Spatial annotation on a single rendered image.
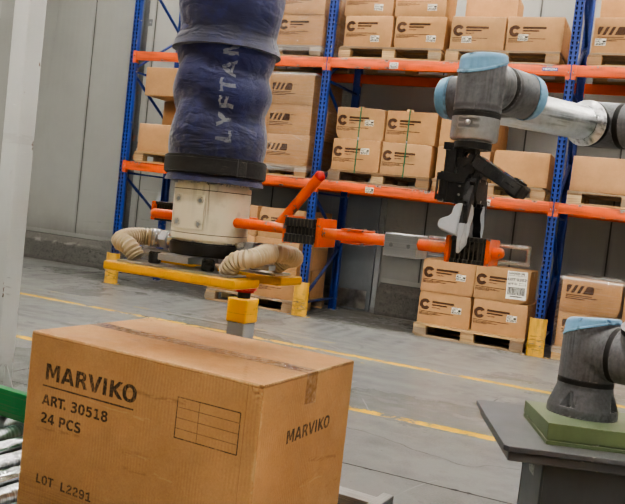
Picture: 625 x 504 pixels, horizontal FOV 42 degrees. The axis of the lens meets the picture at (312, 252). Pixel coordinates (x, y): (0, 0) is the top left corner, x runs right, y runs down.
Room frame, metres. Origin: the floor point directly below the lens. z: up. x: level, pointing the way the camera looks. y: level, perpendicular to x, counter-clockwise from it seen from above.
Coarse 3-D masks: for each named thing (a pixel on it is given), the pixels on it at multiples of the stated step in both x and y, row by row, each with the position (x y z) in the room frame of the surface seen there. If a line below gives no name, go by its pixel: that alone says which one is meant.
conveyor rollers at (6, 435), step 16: (0, 416) 2.48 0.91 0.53; (0, 432) 2.27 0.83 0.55; (16, 432) 2.31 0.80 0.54; (0, 448) 2.15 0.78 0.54; (16, 448) 2.19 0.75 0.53; (0, 464) 2.04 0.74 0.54; (16, 464) 2.08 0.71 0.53; (0, 480) 1.93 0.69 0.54; (16, 480) 1.97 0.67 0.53; (0, 496) 1.82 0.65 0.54; (16, 496) 1.86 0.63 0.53
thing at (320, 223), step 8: (288, 216) 1.66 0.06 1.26; (296, 216) 1.69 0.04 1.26; (304, 216) 1.73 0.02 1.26; (288, 224) 1.65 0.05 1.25; (296, 224) 1.64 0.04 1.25; (304, 224) 1.63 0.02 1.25; (312, 224) 1.62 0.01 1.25; (320, 224) 1.63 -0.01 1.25; (328, 224) 1.66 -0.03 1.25; (336, 224) 1.69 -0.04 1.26; (288, 232) 1.65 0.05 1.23; (296, 232) 1.65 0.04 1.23; (304, 232) 1.64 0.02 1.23; (312, 232) 1.63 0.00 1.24; (320, 232) 1.63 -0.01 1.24; (288, 240) 1.64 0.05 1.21; (296, 240) 1.64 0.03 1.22; (304, 240) 1.63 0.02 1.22; (312, 240) 1.62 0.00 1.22; (320, 240) 1.63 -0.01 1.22; (328, 240) 1.67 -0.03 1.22
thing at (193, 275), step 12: (156, 252) 1.73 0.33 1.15; (108, 264) 1.73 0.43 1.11; (120, 264) 1.72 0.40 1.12; (132, 264) 1.71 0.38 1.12; (144, 264) 1.71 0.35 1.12; (156, 264) 1.71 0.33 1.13; (168, 264) 1.74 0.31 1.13; (204, 264) 1.66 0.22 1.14; (156, 276) 1.67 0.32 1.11; (168, 276) 1.66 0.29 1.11; (180, 276) 1.64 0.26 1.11; (192, 276) 1.63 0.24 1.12; (204, 276) 1.62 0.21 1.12; (216, 276) 1.62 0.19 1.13; (228, 276) 1.61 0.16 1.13; (240, 276) 1.65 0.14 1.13; (228, 288) 1.59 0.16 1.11; (240, 288) 1.61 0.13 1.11; (252, 288) 1.66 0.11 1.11
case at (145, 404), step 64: (128, 320) 2.02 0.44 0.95; (64, 384) 1.70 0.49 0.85; (128, 384) 1.62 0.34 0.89; (192, 384) 1.55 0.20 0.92; (256, 384) 1.48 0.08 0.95; (320, 384) 1.68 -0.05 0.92; (64, 448) 1.69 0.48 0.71; (128, 448) 1.61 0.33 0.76; (192, 448) 1.54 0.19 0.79; (256, 448) 1.47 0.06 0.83; (320, 448) 1.71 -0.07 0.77
